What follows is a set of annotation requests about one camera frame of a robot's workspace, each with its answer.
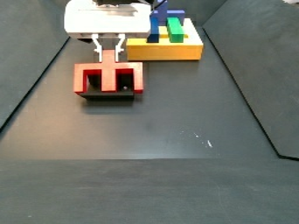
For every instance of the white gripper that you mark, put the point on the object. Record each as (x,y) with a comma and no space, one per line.
(89,20)

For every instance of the yellow wooden board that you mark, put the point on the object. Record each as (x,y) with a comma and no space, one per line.
(165,50)

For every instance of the red E-shaped block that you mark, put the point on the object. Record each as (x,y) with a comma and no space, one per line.
(109,69)

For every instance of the black angled holder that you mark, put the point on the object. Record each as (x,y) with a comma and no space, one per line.
(123,93)

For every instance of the blue bar block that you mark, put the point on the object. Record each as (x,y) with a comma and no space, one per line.
(154,33)

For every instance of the green bar block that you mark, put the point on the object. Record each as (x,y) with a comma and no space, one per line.
(175,30)

